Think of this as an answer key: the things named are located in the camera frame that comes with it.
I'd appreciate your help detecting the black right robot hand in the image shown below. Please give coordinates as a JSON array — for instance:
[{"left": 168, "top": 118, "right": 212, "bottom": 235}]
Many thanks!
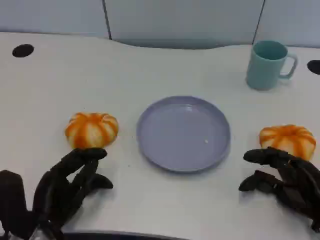
[{"left": 238, "top": 146, "right": 320, "bottom": 232}]

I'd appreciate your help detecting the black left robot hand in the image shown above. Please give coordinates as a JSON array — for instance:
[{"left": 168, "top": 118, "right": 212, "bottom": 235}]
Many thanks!
[{"left": 31, "top": 147, "right": 114, "bottom": 233}]

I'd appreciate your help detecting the orange and white bread roll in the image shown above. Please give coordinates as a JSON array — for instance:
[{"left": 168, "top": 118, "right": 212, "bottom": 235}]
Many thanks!
[
  {"left": 64, "top": 112, "right": 120, "bottom": 151},
  {"left": 259, "top": 124, "right": 317, "bottom": 161}
]

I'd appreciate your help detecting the pale green mug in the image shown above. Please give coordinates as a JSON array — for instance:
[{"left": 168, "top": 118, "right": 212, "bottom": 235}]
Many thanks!
[{"left": 245, "top": 40, "right": 299, "bottom": 91}]

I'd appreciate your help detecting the lilac plate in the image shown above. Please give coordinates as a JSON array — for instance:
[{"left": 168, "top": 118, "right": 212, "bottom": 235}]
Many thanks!
[{"left": 136, "top": 95, "right": 232, "bottom": 174}]

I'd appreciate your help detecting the grey desk partition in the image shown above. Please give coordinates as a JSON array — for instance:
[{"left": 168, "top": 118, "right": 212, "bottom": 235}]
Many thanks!
[{"left": 0, "top": 0, "right": 320, "bottom": 50}]

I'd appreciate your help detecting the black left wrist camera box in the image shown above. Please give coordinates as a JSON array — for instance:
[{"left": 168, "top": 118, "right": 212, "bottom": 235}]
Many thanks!
[{"left": 0, "top": 169, "right": 33, "bottom": 238}]

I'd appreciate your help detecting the black table cable hole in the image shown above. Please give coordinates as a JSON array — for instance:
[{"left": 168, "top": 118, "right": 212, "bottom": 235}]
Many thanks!
[
  {"left": 307, "top": 59, "right": 320, "bottom": 75},
  {"left": 11, "top": 43, "right": 35, "bottom": 58}
]

